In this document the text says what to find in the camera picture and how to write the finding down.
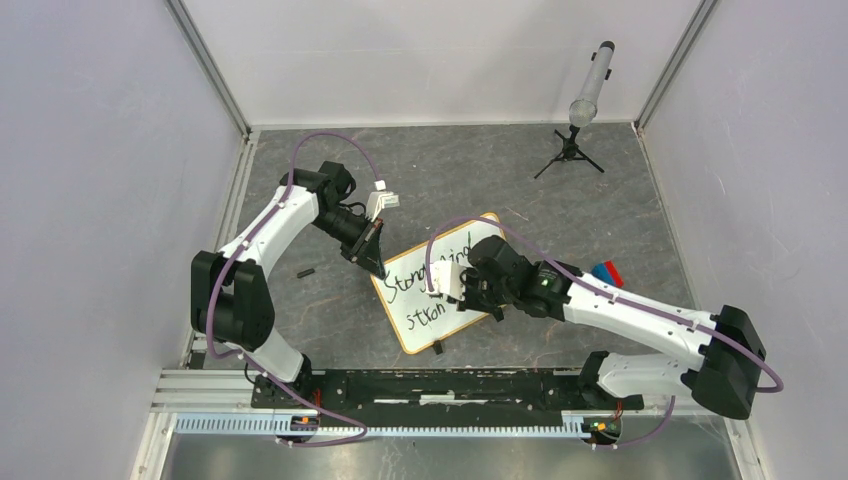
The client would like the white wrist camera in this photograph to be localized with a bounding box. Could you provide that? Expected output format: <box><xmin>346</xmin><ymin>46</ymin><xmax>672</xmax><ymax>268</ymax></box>
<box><xmin>425</xmin><ymin>260</ymin><xmax>467</xmax><ymax>303</ymax></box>
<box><xmin>365</xmin><ymin>180</ymin><xmax>400</xmax><ymax>221</ymax></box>

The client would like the purple cable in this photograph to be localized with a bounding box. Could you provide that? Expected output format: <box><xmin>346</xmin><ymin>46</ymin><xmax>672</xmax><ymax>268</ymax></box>
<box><xmin>205</xmin><ymin>131</ymin><xmax>387</xmax><ymax>449</ymax></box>
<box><xmin>423</xmin><ymin>215</ymin><xmax>786</xmax><ymax>449</ymax></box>

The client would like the silver microphone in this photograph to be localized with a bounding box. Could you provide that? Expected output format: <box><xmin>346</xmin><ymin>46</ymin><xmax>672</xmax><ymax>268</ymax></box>
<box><xmin>568</xmin><ymin>40</ymin><xmax>615</xmax><ymax>128</ymax></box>

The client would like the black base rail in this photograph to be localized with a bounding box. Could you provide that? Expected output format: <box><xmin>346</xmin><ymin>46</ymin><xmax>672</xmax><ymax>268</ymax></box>
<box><xmin>293</xmin><ymin>368</ymin><xmax>645</xmax><ymax>430</ymax></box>

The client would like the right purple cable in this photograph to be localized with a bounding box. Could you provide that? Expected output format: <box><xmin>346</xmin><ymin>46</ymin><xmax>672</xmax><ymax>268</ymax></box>
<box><xmin>423</xmin><ymin>215</ymin><xmax>786</xmax><ymax>449</ymax></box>

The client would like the yellow framed whiteboard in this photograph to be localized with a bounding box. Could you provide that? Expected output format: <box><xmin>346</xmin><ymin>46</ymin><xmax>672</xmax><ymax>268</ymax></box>
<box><xmin>371</xmin><ymin>220</ymin><xmax>505</xmax><ymax>355</ymax></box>

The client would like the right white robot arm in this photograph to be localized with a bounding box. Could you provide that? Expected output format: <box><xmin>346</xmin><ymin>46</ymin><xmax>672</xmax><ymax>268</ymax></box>
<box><xmin>438</xmin><ymin>236</ymin><xmax>766</xmax><ymax>420</ymax></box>

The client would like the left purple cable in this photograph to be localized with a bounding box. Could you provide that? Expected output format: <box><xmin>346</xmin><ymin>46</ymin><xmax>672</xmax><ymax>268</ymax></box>
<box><xmin>205</xmin><ymin>131</ymin><xmax>387</xmax><ymax>449</ymax></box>

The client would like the black microphone tripod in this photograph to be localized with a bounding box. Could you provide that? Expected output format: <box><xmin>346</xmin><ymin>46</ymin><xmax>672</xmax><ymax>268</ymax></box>
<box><xmin>533</xmin><ymin>125</ymin><xmax>605</xmax><ymax>179</ymax></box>

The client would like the grey slotted cable duct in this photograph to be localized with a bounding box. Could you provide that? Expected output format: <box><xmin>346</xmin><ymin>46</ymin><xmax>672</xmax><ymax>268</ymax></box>
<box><xmin>174</xmin><ymin>413</ymin><xmax>590</xmax><ymax>440</ymax></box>

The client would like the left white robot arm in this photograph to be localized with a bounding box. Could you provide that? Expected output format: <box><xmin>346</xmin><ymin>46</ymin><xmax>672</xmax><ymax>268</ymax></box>
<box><xmin>190</xmin><ymin>161</ymin><xmax>399</xmax><ymax>408</ymax></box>

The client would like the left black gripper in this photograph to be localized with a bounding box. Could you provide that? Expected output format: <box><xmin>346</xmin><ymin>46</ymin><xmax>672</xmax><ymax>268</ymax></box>
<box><xmin>310</xmin><ymin>205</ymin><xmax>385</xmax><ymax>279</ymax></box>

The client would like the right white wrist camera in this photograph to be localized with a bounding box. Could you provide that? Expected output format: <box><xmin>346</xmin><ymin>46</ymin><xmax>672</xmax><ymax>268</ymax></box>
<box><xmin>425</xmin><ymin>260</ymin><xmax>467</xmax><ymax>303</ymax></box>

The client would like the blue red whiteboard eraser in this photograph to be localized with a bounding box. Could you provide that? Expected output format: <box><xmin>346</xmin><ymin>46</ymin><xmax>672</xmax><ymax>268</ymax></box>
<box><xmin>590</xmin><ymin>261</ymin><xmax>624</xmax><ymax>288</ymax></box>

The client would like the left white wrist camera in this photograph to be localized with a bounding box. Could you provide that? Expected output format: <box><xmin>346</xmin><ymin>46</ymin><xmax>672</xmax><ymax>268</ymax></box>
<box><xmin>365</xmin><ymin>180</ymin><xmax>400</xmax><ymax>221</ymax></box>

